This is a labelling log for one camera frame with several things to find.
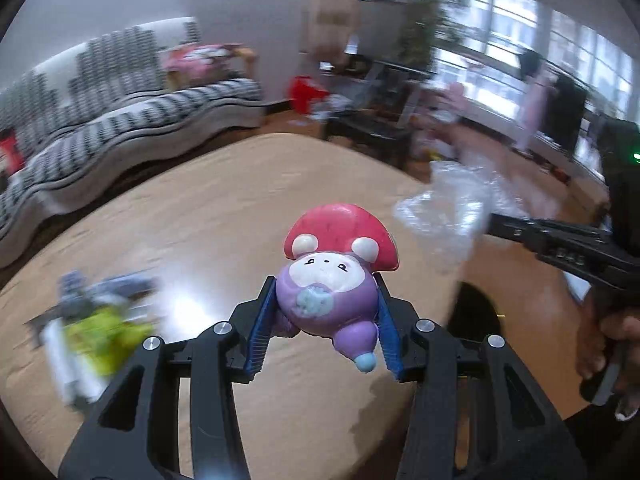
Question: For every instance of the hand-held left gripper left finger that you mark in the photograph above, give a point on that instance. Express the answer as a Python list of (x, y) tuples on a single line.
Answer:
[(260, 330)]

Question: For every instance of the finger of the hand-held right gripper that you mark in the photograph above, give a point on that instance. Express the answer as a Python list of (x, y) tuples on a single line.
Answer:
[(565, 257), (525, 230)]

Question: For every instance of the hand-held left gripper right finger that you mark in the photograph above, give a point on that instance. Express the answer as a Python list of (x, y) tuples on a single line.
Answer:
[(390, 345)]

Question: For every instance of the clear plastic bag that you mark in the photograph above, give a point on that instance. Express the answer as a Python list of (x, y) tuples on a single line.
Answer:
[(450, 210)]

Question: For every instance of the mushroom squishy toy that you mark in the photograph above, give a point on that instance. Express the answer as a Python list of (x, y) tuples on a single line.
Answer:
[(325, 280)]

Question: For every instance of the yellow green wrapper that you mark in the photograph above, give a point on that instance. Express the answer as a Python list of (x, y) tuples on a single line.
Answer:
[(105, 335)]

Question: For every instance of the blue white wrapper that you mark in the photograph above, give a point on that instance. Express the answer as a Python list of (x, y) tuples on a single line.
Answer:
[(75, 287)]

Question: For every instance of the grey and yellow toy pile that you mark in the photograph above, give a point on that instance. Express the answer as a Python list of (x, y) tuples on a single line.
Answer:
[(65, 365)]

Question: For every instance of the person's right hand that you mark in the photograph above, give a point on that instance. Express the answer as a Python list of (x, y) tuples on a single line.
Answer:
[(592, 345)]

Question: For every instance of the pink hanging garment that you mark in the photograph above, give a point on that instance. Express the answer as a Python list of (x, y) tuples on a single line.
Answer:
[(532, 105)]

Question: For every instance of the dark hanging garment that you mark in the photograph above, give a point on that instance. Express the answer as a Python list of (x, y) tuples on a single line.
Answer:
[(565, 110)]

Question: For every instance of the black metal chair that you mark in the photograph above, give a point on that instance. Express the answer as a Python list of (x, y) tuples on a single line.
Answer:
[(375, 130)]

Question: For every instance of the window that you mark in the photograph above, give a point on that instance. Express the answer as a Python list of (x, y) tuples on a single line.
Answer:
[(505, 10)]

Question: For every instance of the green potted plant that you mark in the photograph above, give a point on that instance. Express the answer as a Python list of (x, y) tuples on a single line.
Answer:
[(420, 25)]

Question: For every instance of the red plastic bag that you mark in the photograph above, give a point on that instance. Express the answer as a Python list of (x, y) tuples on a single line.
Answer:
[(305, 92)]

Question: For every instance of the black white striped sofa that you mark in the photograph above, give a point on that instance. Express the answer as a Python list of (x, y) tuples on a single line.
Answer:
[(100, 125)]

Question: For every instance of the pink cartoon pillow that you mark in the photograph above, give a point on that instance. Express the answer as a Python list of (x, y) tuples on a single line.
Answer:
[(200, 57)]

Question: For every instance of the striped beige curtain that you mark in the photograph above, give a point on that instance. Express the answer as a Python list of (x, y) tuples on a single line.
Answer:
[(332, 10)]

